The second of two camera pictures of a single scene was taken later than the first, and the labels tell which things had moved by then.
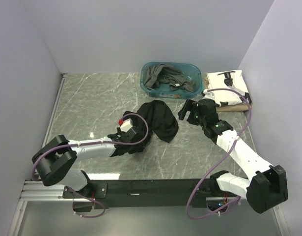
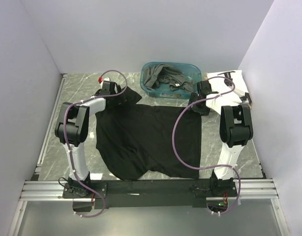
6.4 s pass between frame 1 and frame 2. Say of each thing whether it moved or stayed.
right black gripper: moved
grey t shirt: stayed
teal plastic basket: stayed
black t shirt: moved
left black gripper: moved
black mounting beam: stayed
